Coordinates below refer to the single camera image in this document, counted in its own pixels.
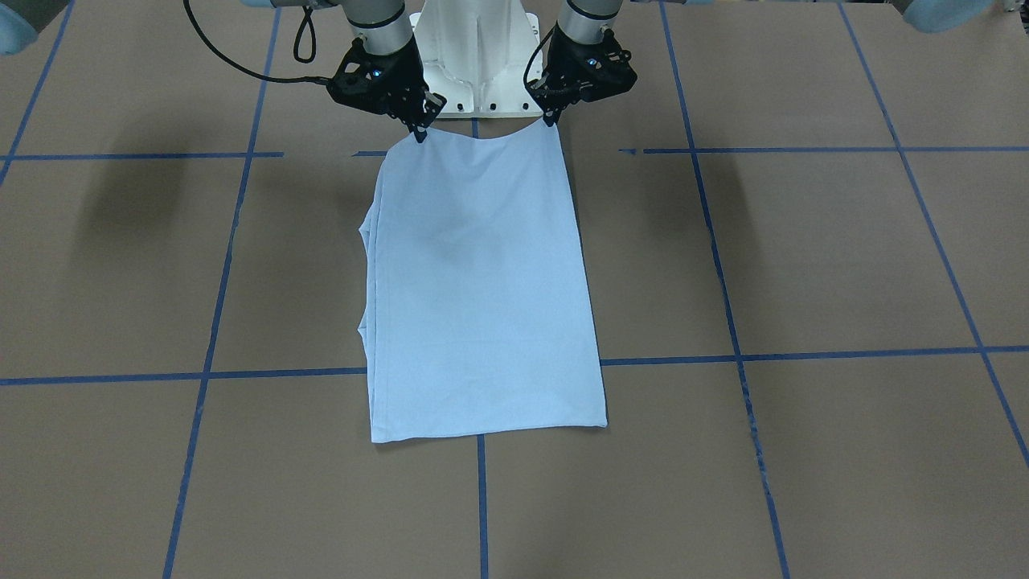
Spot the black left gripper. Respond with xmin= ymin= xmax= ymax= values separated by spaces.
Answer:
xmin=526 ymin=29 xmax=638 ymax=126

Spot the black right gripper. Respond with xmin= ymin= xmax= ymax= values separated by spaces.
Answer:
xmin=326 ymin=38 xmax=447 ymax=144

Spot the light blue t-shirt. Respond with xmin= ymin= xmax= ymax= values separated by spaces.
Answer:
xmin=358 ymin=121 xmax=608 ymax=444

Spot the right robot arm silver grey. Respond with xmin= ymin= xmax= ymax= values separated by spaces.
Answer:
xmin=181 ymin=1 xmax=447 ymax=143

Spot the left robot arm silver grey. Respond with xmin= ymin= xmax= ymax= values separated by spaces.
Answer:
xmin=523 ymin=1 xmax=993 ymax=126

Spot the black braided left gripper cable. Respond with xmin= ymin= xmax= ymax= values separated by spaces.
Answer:
xmin=523 ymin=24 xmax=560 ymax=97

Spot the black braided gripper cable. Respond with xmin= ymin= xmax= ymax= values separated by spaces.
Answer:
xmin=523 ymin=24 xmax=560 ymax=97
xmin=182 ymin=0 xmax=355 ymax=86

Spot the white robot mounting base plate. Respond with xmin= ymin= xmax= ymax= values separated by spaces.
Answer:
xmin=409 ymin=1 xmax=543 ymax=120

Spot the black braided right gripper cable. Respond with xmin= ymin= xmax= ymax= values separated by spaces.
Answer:
xmin=182 ymin=0 xmax=355 ymax=86

